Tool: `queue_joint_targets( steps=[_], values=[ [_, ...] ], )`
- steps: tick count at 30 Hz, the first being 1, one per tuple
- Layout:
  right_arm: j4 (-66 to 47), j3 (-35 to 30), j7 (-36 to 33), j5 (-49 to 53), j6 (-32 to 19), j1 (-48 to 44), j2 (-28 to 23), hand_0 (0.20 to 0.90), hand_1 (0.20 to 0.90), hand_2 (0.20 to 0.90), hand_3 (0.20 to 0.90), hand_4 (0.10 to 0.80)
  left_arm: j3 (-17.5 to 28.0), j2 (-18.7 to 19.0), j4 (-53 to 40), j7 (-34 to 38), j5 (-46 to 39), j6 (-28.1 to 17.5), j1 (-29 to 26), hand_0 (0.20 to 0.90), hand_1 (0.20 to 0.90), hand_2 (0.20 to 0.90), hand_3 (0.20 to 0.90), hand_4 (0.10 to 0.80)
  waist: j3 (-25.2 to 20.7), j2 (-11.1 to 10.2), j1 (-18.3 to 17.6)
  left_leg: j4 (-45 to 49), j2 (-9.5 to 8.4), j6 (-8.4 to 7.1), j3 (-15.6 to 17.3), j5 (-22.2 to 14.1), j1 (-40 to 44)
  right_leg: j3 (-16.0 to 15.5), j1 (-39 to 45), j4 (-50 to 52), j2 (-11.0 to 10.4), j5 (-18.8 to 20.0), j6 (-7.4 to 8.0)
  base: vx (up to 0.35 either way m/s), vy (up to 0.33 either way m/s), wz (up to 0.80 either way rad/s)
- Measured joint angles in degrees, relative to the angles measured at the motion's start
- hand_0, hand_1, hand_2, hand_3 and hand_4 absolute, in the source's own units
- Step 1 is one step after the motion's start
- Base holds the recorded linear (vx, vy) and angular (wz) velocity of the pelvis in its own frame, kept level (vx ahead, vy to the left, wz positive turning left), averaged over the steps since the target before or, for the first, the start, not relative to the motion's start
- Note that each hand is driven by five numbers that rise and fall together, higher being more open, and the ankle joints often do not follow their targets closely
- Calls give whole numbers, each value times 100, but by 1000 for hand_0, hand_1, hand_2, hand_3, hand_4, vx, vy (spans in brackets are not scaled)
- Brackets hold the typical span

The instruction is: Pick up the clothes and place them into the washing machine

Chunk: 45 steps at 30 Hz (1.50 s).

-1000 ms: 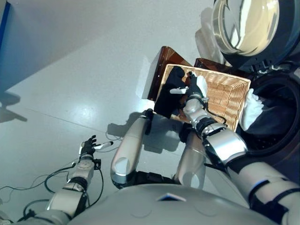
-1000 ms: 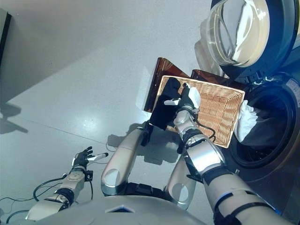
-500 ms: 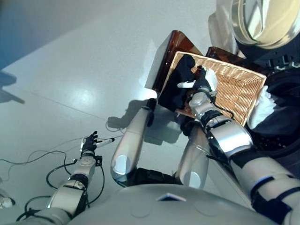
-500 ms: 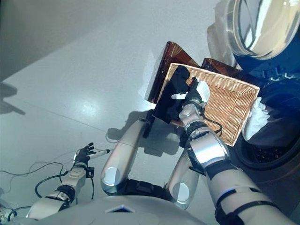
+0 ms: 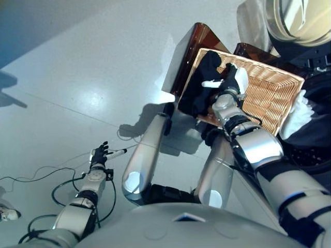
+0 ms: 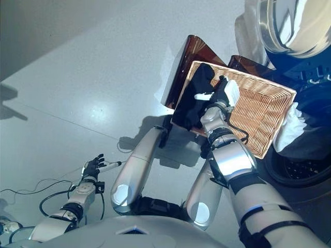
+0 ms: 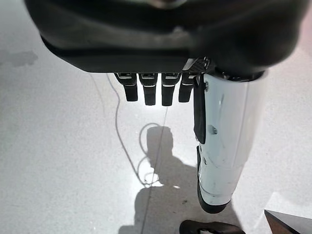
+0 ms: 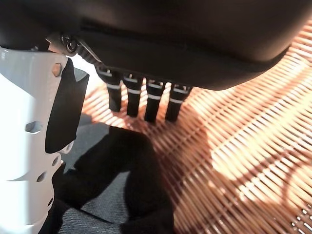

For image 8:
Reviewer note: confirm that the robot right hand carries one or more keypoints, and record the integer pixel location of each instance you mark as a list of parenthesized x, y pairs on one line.
[(170, 36)]

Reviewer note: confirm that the black garment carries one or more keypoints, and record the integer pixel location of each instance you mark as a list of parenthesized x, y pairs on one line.
[(129, 158)]

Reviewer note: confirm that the rectangular wicker laundry basket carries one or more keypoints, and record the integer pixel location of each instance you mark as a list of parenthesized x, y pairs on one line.
[(231, 158)]

